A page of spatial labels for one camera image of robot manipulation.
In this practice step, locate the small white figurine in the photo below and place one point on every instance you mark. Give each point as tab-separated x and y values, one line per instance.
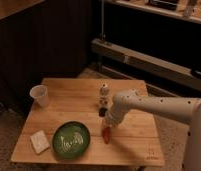
103	95

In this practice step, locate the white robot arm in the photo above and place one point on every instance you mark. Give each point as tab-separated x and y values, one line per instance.
186	110

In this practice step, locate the vertical metal pole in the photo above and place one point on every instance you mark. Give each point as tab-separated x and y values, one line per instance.
102	20

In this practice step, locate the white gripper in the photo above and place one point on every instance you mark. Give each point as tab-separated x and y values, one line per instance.
110	121

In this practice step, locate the green ceramic plate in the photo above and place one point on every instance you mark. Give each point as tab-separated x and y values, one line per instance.
71	140

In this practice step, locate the white sponge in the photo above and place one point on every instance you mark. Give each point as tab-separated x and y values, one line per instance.
39	142

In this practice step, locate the clear plastic cup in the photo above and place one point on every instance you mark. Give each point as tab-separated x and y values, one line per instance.
40	95

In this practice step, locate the red pepper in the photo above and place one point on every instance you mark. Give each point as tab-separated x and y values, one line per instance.
106	134

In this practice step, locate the black rectangular block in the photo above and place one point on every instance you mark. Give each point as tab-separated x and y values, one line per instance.
102	111

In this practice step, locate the wooden table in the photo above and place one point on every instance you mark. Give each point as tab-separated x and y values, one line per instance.
134	142

